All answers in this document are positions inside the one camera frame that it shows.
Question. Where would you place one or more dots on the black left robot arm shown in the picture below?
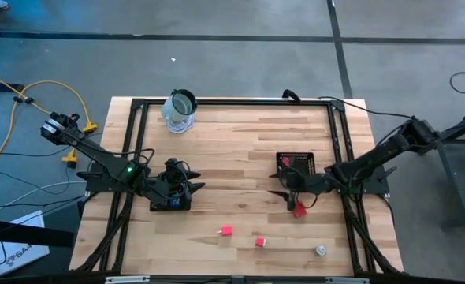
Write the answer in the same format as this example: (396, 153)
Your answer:
(98, 155)

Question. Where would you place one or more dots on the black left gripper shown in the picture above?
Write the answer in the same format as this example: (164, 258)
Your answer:
(169, 185)

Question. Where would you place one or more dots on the black metal stand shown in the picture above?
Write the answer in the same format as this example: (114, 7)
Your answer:
(459, 128)

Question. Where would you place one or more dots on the silver metal bracket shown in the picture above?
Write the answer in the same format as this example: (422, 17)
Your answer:
(126, 279)
(347, 280)

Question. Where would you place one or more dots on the white printed sign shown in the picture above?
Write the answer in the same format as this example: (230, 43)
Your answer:
(23, 252)

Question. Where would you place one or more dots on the white round small object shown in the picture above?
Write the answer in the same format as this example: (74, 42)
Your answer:
(321, 250)

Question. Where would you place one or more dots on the red rectangular block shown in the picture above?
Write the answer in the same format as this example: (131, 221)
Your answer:
(285, 161)

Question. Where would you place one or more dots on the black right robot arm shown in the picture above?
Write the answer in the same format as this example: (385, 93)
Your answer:
(374, 158)

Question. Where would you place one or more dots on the white cylindrical lamp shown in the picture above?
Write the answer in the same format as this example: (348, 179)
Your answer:
(177, 108)

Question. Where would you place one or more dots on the black floor bar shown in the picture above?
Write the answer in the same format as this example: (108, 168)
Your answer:
(0, 87)

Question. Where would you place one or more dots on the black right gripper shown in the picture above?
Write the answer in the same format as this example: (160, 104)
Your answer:
(301, 184)

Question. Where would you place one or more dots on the pink charger with white face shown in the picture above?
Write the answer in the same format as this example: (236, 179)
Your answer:
(260, 242)

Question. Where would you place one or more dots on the pink charger with paper label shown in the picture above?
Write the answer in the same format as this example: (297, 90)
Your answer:
(227, 231)

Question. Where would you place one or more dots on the red square box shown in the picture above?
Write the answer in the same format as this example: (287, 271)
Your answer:
(300, 212)

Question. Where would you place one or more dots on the black aluminium table frame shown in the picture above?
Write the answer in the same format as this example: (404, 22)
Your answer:
(236, 102)

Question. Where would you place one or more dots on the blue rectangular item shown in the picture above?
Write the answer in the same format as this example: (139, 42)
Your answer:
(175, 202)

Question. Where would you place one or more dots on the black table edge bar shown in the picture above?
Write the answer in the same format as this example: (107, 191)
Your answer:
(27, 234)

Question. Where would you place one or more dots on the black plastic mesh basket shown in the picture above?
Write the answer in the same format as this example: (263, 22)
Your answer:
(305, 159)
(157, 207)

